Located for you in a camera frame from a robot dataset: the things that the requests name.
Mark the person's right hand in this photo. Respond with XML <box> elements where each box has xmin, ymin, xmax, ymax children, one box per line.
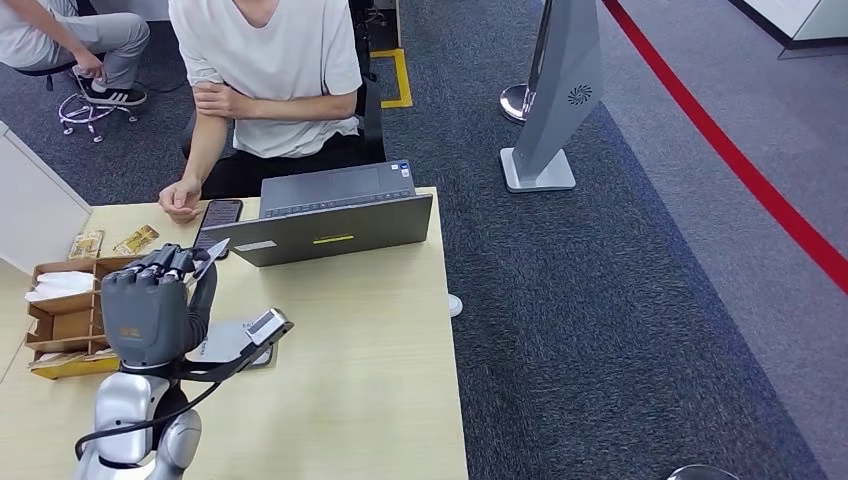
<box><xmin>157</xmin><ymin>175</ymin><xmax>207</xmax><ymax>225</ymax></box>

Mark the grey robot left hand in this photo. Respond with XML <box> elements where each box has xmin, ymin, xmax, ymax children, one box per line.
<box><xmin>100</xmin><ymin>243</ymin><xmax>230</xmax><ymax>369</ymax></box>

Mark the person's left hand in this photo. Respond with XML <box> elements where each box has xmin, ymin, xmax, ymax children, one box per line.
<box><xmin>193</xmin><ymin>80</ymin><xmax>256</xmax><ymax>122</ymax></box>

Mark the white ID card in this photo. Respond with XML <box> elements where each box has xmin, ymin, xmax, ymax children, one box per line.
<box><xmin>192</xmin><ymin>238</ymin><xmax>231</xmax><ymax>283</ymax></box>

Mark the gold room key card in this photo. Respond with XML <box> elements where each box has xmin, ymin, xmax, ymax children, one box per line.
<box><xmin>68</xmin><ymin>229</ymin><xmax>106</xmax><ymax>261</ymax></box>
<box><xmin>112</xmin><ymin>225</ymin><xmax>161</xmax><ymax>257</ymax></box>

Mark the wooden card organizer yellow base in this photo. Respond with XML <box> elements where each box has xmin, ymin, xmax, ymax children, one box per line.
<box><xmin>25</xmin><ymin>256</ymin><xmax>144</xmax><ymax>382</ymax></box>

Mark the grey card reader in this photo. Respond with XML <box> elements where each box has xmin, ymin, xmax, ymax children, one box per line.
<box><xmin>192</xmin><ymin>319</ymin><xmax>276</xmax><ymax>369</ymax></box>

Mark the seated person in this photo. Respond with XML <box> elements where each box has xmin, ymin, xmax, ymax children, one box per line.
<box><xmin>0</xmin><ymin>0</ymin><xmax>151</xmax><ymax>107</ymax></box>

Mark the black smartphone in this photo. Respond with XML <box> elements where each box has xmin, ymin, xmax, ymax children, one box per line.
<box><xmin>192</xmin><ymin>198</ymin><xmax>244</xmax><ymax>261</ymax></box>

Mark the white cloth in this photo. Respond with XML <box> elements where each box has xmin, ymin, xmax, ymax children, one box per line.
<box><xmin>25</xmin><ymin>270</ymin><xmax>96</xmax><ymax>304</ymax></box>

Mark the chrome base stool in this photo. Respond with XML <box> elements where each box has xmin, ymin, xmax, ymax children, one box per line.
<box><xmin>14</xmin><ymin>59</ymin><xmax>140</xmax><ymax>144</ymax></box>

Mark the grey laptop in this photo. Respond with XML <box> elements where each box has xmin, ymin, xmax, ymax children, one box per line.
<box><xmin>199</xmin><ymin>158</ymin><xmax>435</xmax><ymax>268</ymax></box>

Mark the white partition panel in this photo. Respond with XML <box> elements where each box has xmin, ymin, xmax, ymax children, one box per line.
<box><xmin>0</xmin><ymin>120</ymin><xmax>93</xmax><ymax>274</ymax></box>

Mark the chrome stanchion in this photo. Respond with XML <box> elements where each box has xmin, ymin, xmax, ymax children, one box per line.
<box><xmin>500</xmin><ymin>0</ymin><xmax>554</xmax><ymax>125</ymax></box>

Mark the grey kiosk stand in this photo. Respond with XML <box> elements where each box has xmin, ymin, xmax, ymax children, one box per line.
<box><xmin>500</xmin><ymin>0</ymin><xmax>604</xmax><ymax>193</ymax></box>

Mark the chrome round base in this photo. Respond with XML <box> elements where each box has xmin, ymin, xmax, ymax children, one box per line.
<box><xmin>667</xmin><ymin>464</ymin><xmax>740</xmax><ymax>480</ymax></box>

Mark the white counter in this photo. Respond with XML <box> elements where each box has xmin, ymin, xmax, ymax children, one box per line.
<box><xmin>728</xmin><ymin>0</ymin><xmax>848</xmax><ymax>61</ymax></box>

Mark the black cable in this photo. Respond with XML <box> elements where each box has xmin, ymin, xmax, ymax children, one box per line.
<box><xmin>74</xmin><ymin>380</ymin><xmax>223</xmax><ymax>462</ymax></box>

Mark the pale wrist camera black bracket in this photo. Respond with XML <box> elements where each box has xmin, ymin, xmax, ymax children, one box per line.
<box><xmin>173</xmin><ymin>307</ymin><xmax>295</xmax><ymax>384</ymax></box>

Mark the black equipment with cables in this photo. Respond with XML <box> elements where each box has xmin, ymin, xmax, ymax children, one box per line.
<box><xmin>354</xmin><ymin>0</ymin><xmax>403</xmax><ymax>52</ymax></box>

